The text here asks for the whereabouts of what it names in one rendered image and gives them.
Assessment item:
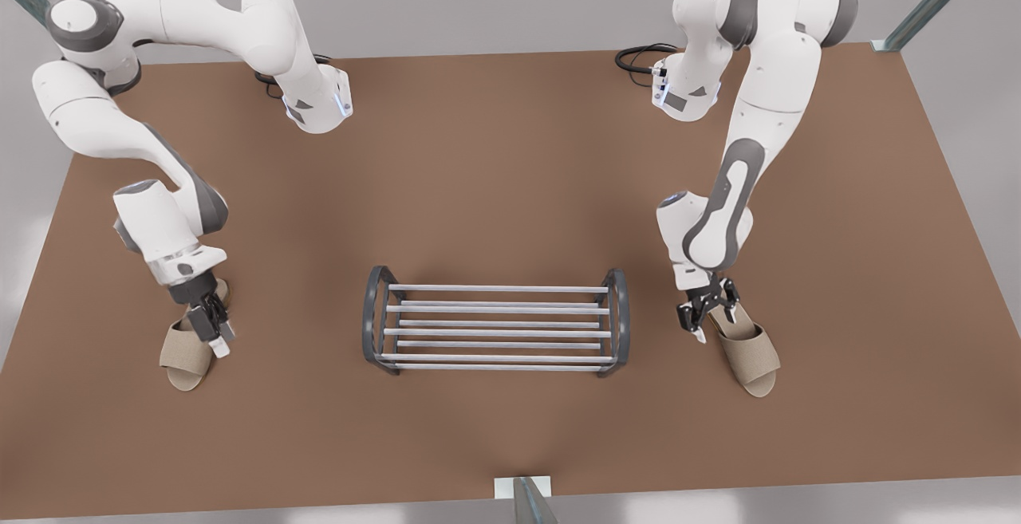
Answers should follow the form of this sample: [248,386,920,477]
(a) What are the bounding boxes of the beige slipper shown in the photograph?
[707,301,781,398]
[159,279,233,392]

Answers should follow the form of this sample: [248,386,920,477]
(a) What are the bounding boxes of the black cable loop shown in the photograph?
[615,43,680,76]
[254,54,333,101]

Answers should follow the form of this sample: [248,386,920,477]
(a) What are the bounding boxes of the grey metal shoe rack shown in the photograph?
[361,266,631,379]

